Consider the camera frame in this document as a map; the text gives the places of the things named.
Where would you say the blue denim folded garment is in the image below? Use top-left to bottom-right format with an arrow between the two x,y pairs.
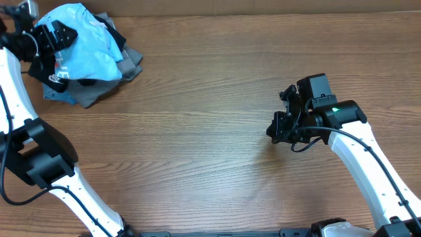
42,84 -> 77,105

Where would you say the black folded nike garment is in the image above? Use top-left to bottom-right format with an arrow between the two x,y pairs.
28,13 -> 128,93

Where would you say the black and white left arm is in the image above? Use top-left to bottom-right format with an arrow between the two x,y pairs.
1,20 -> 137,236

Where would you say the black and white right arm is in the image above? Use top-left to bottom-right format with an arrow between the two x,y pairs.
266,99 -> 420,236

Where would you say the grey folded garment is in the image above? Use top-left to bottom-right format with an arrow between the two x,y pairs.
67,13 -> 143,109

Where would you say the light blue t-shirt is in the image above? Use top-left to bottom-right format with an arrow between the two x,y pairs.
37,3 -> 123,81

